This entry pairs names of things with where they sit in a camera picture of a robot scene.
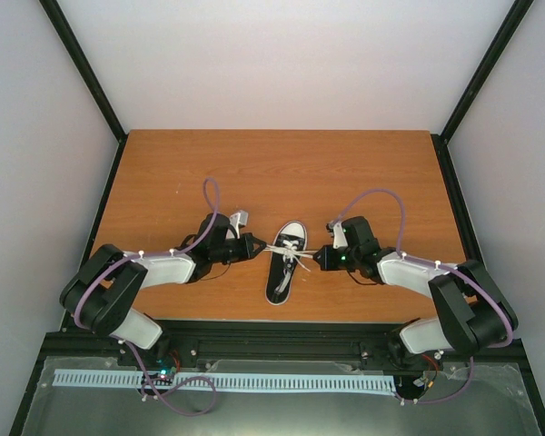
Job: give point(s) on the black left frame post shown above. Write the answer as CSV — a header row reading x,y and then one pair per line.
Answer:
x,y
72,46

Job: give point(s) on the black white canvas sneaker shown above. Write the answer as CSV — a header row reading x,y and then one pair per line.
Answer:
x,y
293,230

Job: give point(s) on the white shoelace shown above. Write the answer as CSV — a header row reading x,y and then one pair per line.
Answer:
x,y
290,254

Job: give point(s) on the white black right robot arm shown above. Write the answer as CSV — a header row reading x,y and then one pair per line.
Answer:
x,y
471,311

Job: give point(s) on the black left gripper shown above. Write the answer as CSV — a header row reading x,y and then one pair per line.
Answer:
x,y
247,253

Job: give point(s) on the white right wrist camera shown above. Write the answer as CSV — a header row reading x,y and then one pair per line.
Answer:
x,y
338,235

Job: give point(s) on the black right frame post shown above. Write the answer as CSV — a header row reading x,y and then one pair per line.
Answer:
x,y
497,46

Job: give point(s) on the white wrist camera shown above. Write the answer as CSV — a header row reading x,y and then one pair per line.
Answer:
x,y
238,220
338,235

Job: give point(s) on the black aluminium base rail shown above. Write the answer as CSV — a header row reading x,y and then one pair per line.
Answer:
x,y
364,346

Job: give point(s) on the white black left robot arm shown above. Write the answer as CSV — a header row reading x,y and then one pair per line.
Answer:
x,y
101,295

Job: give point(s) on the light blue slotted cable duct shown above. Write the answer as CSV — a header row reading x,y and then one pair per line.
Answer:
x,y
237,382

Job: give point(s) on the circuit board with green led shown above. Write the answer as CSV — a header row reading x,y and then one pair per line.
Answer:
x,y
165,370

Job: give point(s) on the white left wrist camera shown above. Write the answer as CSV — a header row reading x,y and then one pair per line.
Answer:
x,y
238,220

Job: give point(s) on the black frame post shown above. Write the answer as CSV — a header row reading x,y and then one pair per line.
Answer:
x,y
497,46
72,46

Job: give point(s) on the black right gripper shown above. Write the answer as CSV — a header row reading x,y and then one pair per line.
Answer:
x,y
328,263

